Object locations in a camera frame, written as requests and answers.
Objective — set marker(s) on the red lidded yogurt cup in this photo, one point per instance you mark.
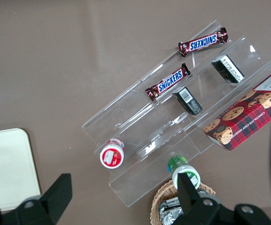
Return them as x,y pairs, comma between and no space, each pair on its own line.
112,155

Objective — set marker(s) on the red tartan cookie box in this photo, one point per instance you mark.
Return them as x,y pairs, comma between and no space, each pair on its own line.
243,122

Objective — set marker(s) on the brown Snickers bar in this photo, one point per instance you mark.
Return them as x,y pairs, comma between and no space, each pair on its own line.
203,42
168,82

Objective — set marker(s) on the silver foil wrapped pack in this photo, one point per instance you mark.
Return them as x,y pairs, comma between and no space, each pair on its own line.
170,211

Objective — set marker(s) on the beige plastic serving tray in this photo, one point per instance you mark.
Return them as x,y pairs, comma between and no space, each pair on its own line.
9,168

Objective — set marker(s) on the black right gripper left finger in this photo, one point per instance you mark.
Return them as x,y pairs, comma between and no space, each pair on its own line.
58,194

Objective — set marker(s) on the green lidded yogurt cup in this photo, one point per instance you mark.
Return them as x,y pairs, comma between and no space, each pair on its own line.
175,164

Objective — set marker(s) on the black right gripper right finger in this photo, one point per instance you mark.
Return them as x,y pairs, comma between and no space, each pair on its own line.
189,197

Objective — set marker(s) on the oval tan wicker basket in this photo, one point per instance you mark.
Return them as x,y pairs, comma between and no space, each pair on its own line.
163,192

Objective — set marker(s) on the small black carton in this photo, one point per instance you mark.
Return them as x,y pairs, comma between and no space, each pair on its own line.
188,100
227,69

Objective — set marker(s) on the clear acrylic stepped display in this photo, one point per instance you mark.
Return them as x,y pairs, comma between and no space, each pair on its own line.
137,112

